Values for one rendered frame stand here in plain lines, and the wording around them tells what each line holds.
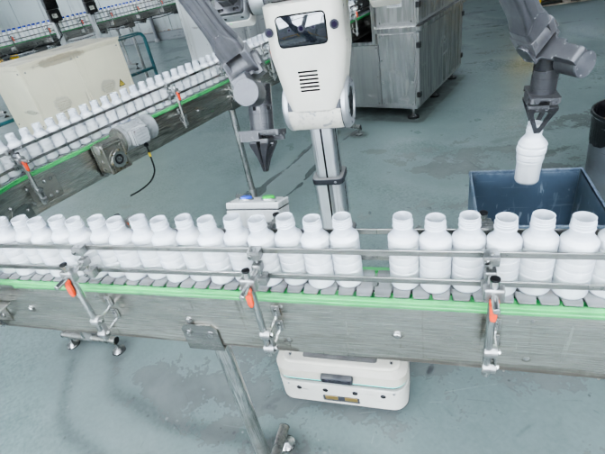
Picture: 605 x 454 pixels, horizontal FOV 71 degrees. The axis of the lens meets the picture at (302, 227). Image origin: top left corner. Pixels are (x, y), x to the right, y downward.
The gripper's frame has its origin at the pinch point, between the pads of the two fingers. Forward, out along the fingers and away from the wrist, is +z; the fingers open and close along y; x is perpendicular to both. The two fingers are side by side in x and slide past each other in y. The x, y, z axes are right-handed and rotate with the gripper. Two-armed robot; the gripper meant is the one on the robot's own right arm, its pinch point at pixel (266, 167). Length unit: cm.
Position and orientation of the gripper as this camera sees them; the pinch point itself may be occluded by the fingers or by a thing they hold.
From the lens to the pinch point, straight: 106.0
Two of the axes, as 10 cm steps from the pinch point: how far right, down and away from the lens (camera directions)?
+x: 2.8, -2.4, 9.3
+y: 9.6, 0.0, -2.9
